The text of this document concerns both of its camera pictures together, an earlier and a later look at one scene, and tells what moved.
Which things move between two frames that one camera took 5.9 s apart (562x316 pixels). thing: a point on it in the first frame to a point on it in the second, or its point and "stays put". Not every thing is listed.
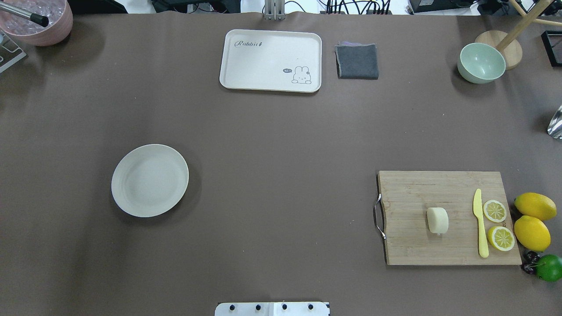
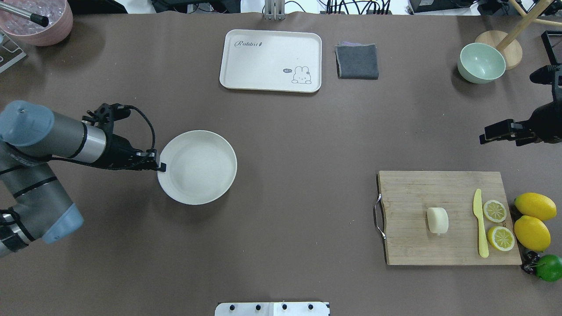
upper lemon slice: [495, 211] stays put
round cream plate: [149, 180] to [201, 167]
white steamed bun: [438, 220] stays put
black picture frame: [552, 41] stays put
